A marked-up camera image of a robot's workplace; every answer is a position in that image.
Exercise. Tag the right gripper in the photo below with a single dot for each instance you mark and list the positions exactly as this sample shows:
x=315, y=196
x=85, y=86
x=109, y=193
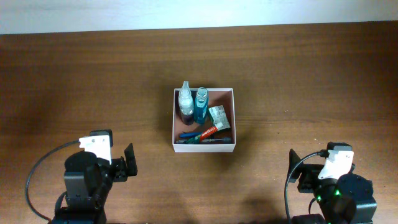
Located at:
x=308, y=173

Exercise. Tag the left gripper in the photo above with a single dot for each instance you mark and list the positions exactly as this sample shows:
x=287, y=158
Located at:
x=118, y=163

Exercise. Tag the blue disposable razor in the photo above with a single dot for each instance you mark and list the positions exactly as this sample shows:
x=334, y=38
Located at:
x=189, y=135

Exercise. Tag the blue white toothbrush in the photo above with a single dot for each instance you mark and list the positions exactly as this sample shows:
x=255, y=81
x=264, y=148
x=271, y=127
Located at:
x=225, y=140

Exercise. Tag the clear bottle with purple liquid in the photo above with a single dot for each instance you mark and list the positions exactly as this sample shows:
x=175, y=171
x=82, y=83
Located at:
x=185, y=102

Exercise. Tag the green white packet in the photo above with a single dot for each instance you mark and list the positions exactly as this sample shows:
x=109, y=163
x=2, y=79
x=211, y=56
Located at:
x=219, y=117

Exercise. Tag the red white toothpaste tube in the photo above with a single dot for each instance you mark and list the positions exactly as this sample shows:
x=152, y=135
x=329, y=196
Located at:
x=215, y=128

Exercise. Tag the blue mouthwash bottle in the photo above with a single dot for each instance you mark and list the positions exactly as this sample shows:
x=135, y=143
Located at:
x=201, y=104

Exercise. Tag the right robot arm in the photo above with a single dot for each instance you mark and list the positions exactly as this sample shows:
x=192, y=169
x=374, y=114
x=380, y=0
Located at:
x=343, y=197

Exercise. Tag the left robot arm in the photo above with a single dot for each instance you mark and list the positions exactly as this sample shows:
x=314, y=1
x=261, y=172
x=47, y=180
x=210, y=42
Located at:
x=89, y=176

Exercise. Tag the white cardboard box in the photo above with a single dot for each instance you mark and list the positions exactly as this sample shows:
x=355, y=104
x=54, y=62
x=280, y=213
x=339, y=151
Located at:
x=217, y=97

